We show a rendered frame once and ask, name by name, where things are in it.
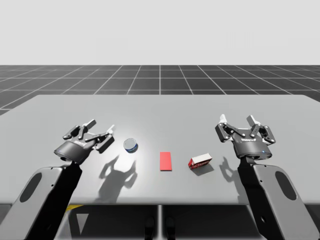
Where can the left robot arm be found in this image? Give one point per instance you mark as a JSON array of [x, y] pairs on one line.
[[47, 190]]

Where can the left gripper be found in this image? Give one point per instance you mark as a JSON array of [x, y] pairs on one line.
[[75, 150]]

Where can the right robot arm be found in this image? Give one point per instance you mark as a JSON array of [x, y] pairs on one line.
[[270, 200]]

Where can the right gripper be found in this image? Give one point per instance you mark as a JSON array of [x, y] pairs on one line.
[[251, 147]]

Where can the red and white carton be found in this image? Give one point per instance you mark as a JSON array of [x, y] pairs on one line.
[[200, 162]]

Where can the pink pad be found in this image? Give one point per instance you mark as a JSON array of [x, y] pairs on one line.
[[166, 161]]

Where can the blue flat can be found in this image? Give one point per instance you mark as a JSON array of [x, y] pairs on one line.
[[130, 145]]

